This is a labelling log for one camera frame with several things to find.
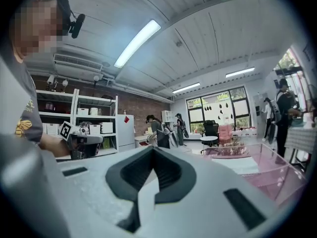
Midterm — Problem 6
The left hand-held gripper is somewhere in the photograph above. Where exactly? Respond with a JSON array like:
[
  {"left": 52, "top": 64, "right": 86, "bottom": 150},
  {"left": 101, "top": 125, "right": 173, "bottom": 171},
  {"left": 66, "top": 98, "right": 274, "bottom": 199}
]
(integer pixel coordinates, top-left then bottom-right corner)
[{"left": 59, "top": 120, "right": 104, "bottom": 160}]

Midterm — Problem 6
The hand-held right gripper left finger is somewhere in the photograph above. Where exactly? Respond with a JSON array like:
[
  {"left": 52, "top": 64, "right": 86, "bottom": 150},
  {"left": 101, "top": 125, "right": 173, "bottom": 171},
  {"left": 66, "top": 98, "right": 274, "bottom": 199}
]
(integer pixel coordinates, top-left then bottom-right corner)
[{"left": 0, "top": 135, "right": 156, "bottom": 238}]

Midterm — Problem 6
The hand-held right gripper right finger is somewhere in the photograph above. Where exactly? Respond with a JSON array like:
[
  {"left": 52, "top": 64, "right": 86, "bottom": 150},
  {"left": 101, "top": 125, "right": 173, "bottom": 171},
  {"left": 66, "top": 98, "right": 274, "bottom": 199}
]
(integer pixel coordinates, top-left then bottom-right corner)
[{"left": 148, "top": 148, "right": 285, "bottom": 238}]

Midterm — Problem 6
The grey notebook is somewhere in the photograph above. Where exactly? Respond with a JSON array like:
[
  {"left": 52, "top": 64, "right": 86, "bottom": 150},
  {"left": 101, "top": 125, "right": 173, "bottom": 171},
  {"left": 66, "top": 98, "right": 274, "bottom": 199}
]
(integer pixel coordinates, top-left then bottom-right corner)
[{"left": 211, "top": 157, "right": 260, "bottom": 175}]

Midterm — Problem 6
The pink transparent acrylic box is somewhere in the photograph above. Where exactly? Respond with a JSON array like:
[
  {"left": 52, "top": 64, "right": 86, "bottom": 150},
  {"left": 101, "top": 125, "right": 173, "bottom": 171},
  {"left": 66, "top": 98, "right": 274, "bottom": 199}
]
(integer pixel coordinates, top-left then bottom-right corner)
[{"left": 202, "top": 142, "right": 310, "bottom": 206}]

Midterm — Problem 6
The person's left forearm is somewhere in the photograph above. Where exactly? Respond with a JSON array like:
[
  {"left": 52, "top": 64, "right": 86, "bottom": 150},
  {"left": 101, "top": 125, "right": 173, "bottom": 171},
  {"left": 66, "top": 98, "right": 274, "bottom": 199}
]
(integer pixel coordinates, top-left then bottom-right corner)
[{"left": 39, "top": 133, "right": 71, "bottom": 158}]

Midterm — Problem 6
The white shelf unit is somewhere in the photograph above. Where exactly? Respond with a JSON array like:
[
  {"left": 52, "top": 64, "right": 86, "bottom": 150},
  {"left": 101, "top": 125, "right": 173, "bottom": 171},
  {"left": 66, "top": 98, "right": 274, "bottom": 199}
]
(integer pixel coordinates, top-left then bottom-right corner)
[
  {"left": 36, "top": 88, "right": 78, "bottom": 136},
  {"left": 74, "top": 94, "right": 119, "bottom": 156}
]

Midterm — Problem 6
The grey cabinet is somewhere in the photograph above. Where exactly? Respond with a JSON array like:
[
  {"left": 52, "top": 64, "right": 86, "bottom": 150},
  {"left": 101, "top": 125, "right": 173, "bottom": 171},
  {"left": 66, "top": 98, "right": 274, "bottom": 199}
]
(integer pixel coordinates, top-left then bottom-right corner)
[{"left": 116, "top": 114, "right": 136, "bottom": 153}]

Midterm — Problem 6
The white drawer unit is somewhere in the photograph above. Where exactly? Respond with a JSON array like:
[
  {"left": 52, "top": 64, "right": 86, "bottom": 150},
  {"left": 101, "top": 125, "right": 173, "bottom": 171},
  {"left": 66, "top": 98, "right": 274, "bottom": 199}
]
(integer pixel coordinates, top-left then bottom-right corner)
[{"left": 134, "top": 134, "right": 152, "bottom": 148}]

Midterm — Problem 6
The dried twig plant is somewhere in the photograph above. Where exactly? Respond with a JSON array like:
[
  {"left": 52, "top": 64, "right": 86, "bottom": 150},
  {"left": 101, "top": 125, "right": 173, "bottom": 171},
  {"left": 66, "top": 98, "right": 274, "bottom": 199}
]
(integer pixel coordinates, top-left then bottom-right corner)
[{"left": 216, "top": 137, "right": 251, "bottom": 158}]

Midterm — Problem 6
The person's grey printed t-shirt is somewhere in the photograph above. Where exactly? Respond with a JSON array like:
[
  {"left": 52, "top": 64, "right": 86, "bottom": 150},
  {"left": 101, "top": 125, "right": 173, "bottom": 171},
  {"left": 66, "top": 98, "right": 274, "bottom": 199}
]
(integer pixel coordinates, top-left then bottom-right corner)
[{"left": 13, "top": 58, "right": 44, "bottom": 144}]

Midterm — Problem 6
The round white table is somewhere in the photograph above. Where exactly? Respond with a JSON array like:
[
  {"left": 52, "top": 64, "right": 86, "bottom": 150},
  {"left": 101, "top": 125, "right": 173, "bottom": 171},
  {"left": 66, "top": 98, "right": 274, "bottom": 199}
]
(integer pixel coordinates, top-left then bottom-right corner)
[{"left": 200, "top": 136, "right": 219, "bottom": 155}]

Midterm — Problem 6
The pink chair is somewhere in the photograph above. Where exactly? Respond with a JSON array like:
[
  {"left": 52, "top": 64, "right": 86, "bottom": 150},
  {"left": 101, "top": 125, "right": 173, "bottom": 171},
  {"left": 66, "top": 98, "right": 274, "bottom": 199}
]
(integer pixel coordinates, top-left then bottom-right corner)
[{"left": 217, "top": 124, "right": 235, "bottom": 146}]

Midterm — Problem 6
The ceiling air conditioner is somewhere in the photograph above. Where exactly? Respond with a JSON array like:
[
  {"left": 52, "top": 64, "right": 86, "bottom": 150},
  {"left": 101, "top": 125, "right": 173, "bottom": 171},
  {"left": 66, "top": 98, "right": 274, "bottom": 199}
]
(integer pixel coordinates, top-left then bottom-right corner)
[{"left": 53, "top": 53, "right": 104, "bottom": 78}]

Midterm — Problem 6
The black office chair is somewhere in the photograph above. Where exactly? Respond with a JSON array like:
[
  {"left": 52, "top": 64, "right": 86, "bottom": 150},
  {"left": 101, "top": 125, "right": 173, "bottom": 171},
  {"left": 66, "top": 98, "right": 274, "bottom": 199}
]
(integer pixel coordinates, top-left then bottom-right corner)
[{"left": 200, "top": 119, "right": 220, "bottom": 140}]

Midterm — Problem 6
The white cube shelf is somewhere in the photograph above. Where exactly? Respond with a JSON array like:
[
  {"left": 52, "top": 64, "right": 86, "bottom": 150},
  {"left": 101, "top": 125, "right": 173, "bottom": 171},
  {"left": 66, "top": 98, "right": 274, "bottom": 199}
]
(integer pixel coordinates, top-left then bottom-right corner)
[{"left": 161, "top": 110, "right": 174, "bottom": 124}]

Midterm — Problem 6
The black framed window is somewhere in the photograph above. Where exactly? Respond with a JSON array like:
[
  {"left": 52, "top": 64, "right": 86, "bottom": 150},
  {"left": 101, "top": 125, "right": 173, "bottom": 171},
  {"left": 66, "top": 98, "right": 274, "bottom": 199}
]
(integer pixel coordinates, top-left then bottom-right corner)
[{"left": 185, "top": 86, "right": 251, "bottom": 135}]

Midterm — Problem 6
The long ceiling light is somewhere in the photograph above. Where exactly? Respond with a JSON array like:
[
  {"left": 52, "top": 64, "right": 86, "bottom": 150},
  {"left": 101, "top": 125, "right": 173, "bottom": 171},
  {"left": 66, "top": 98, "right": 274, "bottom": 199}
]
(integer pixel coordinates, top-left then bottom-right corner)
[
  {"left": 225, "top": 67, "right": 256, "bottom": 79},
  {"left": 113, "top": 19, "right": 162, "bottom": 69},
  {"left": 171, "top": 82, "right": 201, "bottom": 94}
]

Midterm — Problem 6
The checkered cloth table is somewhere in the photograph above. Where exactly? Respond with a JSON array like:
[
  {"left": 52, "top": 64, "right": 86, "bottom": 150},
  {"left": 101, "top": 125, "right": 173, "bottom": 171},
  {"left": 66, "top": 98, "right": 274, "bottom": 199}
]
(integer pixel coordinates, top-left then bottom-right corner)
[{"left": 284, "top": 126, "right": 317, "bottom": 169}]

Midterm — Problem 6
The person's head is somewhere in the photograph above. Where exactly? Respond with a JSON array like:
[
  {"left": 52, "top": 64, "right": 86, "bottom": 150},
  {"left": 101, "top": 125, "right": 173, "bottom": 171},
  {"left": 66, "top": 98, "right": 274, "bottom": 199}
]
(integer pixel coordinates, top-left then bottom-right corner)
[{"left": 9, "top": 0, "right": 65, "bottom": 64}]

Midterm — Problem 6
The black head-worn camera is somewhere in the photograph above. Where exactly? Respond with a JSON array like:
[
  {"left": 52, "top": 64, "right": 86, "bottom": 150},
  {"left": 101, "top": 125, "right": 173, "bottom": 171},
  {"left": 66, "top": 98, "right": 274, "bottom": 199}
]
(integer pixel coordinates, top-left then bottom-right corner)
[{"left": 41, "top": 0, "right": 86, "bottom": 40}]

